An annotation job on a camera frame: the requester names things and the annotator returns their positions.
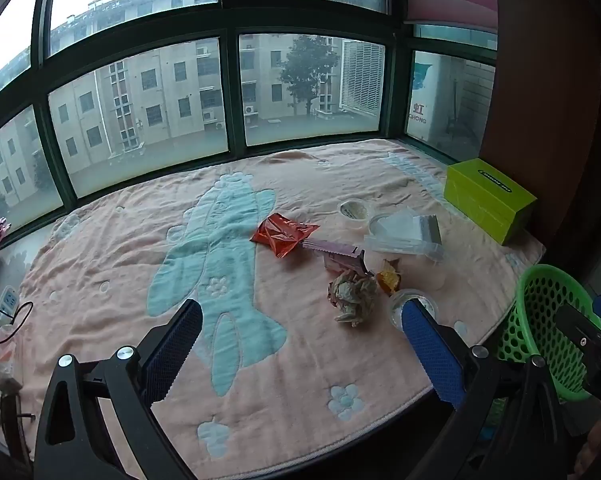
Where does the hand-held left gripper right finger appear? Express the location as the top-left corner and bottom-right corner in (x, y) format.
(401, 300), (576, 480)

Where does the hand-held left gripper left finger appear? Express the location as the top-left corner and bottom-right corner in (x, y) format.
(33, 299), (204, 480)

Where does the green perforated plastic basket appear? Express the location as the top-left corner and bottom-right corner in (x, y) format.
(495, 264), (601, 403)

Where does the yellow orange wrapper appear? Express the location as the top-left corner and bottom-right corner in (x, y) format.
(375, 258), (403, 293)

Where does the clear plastic food container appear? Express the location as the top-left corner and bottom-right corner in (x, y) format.
(364, 217), (445, 262)

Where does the small clear plastic cup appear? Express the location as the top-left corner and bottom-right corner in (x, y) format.
(389, 288), (440, 331)

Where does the crumpled paper ball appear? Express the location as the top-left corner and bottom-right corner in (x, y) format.
(327, 269), (381, 328)

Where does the pink printed blanket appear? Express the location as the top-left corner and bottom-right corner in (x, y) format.
(10, 138), (546, 480)

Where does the red foil snack wrapper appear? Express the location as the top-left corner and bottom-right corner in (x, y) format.
(250, 213), (321, 259)

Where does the small labelled plastic cup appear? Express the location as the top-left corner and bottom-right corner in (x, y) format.
(339, 199), (373, 222)

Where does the white plastic bag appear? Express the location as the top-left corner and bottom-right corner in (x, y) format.
(0, 324), (24, 393)

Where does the green cardboard box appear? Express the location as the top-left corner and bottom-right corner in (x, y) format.
(444, 158), (538, 246)

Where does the white power strip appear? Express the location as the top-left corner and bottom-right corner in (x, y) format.
(0, 285), (20, 317)

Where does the brown wooden cabinet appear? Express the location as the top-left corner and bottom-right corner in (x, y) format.
(480, 0), (601, 301)

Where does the black cable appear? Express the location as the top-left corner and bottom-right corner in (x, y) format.
(0, 301), (34, 348)

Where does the dark green window frame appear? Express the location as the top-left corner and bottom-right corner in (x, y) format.
(0, 0), (498, 241)

